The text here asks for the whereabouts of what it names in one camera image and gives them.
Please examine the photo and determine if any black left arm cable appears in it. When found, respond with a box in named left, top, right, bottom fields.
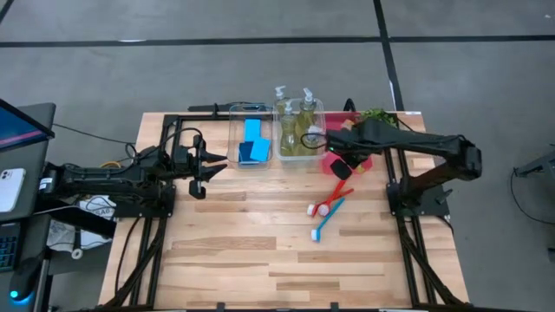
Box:
left=124, top=127, right=205, bottom=164

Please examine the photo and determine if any blue dish brush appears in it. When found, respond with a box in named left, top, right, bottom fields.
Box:
left=310, top=197, right=347, bottom=243

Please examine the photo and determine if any clear plastic soap bin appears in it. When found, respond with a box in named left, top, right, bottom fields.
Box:
left=272, top=97, right=327, bottom=162

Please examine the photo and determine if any black computer mouse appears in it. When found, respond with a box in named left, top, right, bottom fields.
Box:
left=8, top=257, right=43, bottom=303

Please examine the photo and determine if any white smartphone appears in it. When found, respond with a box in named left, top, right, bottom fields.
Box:
left=0, top=167, right=27, bottom=214

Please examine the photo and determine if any grey computer desk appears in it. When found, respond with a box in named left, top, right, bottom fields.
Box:
left=0, top=214, right=53, bottom=312

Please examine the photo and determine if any laptop screen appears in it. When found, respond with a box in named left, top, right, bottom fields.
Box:
left=0, top=98, right=56, bottom=153

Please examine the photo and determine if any black keyboard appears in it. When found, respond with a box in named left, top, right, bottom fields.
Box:
left=0, top=223, right=22, bottom=274

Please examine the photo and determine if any green potted plant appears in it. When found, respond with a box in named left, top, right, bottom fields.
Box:
left=358, top=107, right=400, bottom=131

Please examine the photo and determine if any white plastic bag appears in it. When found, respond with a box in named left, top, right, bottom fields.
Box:
left=45, top=194, right=117, bottom=253

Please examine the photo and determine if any clear pump soap bottle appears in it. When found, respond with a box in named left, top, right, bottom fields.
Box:
left=297, top=88, right=317, bottom=129
left=280, top=100, right=298, bottom=156
left=273, top=85, right=288, bottom=114
left=302, top=124, right=324, bottom=156

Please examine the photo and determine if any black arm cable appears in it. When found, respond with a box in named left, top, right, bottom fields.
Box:
left=300, top=131, right=330, bottom=152
left=124, top=127, right=205, bottom=164

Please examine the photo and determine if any clear plastic sponge bin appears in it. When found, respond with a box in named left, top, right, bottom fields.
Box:
left=227, top=103, right=274, bottom=171

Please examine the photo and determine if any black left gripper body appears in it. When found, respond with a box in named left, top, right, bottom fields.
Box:
left=188, top=134, right=208, bottom=200

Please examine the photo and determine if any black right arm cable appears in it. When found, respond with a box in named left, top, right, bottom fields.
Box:
left=300, top=131, right=330, bottom=152

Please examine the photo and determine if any red plastic bin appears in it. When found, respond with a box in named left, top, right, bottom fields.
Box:
left=320, top=111, right=374, bottom=175

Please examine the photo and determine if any black aluminium table frame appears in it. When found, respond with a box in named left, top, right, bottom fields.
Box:
left=98, top=101, right=472, bottom=312

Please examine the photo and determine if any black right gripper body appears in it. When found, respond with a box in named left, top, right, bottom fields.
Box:
left=324, top=123, right=375, bottom=181

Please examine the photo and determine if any blue sponge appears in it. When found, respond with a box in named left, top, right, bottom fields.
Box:
left=238, top=140, right=257, bottom=166
left=249, top=137, right=272, bottom=163
left=243, top=118, right=263, bottom=144

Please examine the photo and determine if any black stand leg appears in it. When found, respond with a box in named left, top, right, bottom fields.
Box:
left=513, top=145, right=555, bottom=179

